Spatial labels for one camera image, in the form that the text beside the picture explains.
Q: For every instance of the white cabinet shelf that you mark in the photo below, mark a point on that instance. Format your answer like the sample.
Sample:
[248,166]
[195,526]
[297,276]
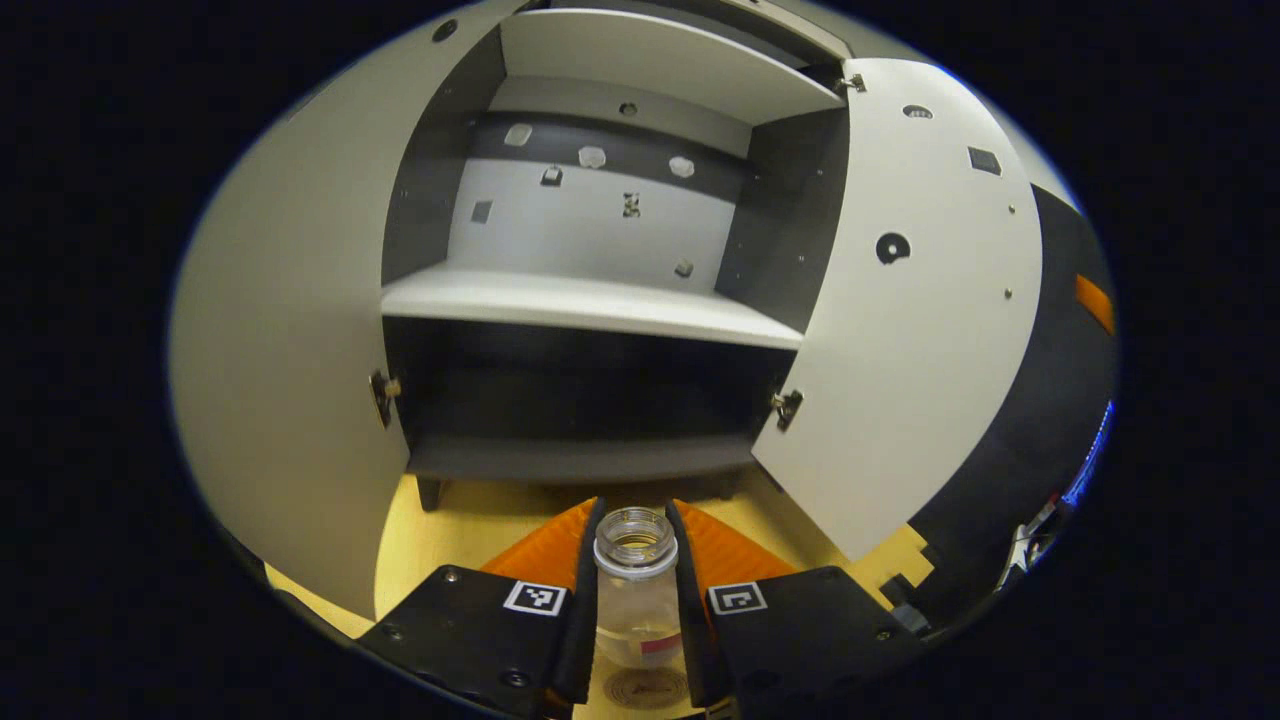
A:
[650,60]
[580,300]

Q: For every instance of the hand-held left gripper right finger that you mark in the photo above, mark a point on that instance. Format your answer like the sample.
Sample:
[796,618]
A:
[700,650]

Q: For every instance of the metal door hinge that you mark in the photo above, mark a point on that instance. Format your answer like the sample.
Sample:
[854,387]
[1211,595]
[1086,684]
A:
[384,395]
[852,83]
[787,408]

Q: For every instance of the round brown coaster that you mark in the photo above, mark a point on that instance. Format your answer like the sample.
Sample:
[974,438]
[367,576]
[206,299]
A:
[645,688]

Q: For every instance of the grey and white cabinet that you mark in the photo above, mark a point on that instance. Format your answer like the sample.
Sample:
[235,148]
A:
[590,230]

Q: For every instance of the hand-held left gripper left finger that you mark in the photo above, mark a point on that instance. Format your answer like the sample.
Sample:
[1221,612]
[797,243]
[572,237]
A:
[582,630]

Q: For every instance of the black backdrop cloth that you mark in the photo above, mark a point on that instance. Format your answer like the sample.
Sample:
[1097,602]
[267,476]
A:
[1040,420]

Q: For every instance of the white cabinet door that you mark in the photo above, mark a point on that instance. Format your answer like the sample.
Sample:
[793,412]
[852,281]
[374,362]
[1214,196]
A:
[290,300]
[920,330]

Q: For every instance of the clear plastic bottle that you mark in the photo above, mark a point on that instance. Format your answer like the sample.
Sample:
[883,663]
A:
[638,600]

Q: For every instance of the equipment with blue light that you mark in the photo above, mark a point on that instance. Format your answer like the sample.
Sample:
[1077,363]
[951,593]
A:
[1040,535]

